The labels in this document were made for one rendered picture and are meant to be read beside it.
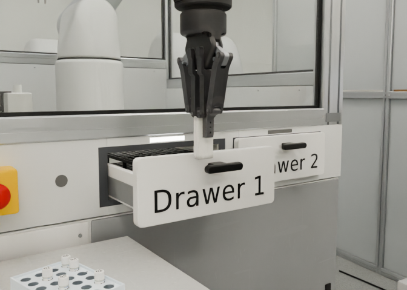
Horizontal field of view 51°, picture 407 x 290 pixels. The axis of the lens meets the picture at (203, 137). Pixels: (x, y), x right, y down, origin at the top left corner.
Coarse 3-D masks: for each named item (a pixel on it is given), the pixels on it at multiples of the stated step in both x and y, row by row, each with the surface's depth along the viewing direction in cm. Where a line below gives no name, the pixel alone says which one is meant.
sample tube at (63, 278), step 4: (60, 276) 52; (64, 276) 52; (60, 280) 51; (64, 280) 51; (68, 280) 52; (60, 284) 51; (64, 284) 51; (68, 284) 52; (60, 288) 51; (64, 288) 51
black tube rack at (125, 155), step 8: (120, 152) 95; (128, 152) 95; (136, 152) 95; (144, 152) 94; (152, 152) 95; (160, 152) 94; (168, 152) 95; (176, 152) 94; (184, 152) 95; (192, 152) 94; (120, 160) 86; (128, 160) 82; (128, 168) 90
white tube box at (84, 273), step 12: (60, 264) 59; (24, 276) 55; (36, 276) 56; (72, 276) 55; (84, 276) 55; (12, 288) 54; (24, 288) 52; (36, 288) 52; (48, 288) 52; (72, 288) 52; (84, 288) 53; (96, 288) 52; (108, 288) 53; (120, 288) 52
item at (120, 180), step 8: (112, 160) 101; (112, 168) 79; (120, 168) 77; (112, 176) 80; (120, 176) 76; (128, 176) 73; (112, 184) 79; (120, 184) 76; (128, 184) 74; (112, 192) 79; (120, 192) 76; (128, 192) 73; (120, 200) 77; (128, 200) 73
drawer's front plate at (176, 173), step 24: (144, 168) 67; (168, 168) 69; (192, 168) 72; (264, 168) 81; (144, 192) 67; (240, 192) 78; (264, 192) 82; (144, 216) 67; (168, 216) 70; (192, 216) 73
